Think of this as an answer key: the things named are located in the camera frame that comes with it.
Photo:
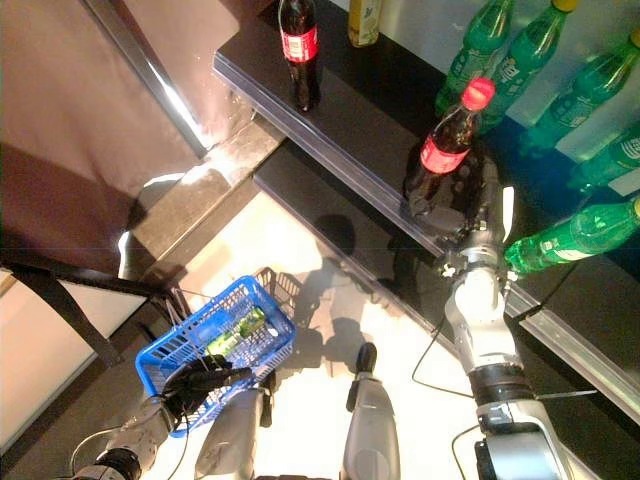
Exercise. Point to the black metal shelf bracket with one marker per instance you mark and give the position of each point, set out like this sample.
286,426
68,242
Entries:
65,300

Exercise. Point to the brown fabric curtain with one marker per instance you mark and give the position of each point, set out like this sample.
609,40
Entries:
60,125

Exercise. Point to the green soda bottle yellow cap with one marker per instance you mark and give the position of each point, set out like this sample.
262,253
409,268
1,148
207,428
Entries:
585,95
475,55
612,160
575,237
525,65

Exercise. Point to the small yellow tea bottle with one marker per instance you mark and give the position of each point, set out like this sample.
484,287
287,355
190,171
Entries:
365,22

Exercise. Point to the green drink can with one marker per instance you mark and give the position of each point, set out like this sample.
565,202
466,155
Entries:
235,332

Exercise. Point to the cola bottle red cap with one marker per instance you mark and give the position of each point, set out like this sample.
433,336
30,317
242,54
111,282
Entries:
300,50
442,155

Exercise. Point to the grey metal pole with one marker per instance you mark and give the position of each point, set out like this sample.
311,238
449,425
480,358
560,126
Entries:
150,75

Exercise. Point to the grey robot left leg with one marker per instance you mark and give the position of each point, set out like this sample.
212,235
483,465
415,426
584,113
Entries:
230,440

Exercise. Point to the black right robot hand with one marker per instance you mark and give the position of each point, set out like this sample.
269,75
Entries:
482,215

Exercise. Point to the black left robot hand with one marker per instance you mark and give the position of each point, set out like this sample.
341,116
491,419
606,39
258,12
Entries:
200,385

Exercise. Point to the blue plastic shopping basket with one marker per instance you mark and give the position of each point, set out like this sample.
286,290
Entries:
160,360

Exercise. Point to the grey stone plinth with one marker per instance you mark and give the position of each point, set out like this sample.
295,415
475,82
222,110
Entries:
210,200

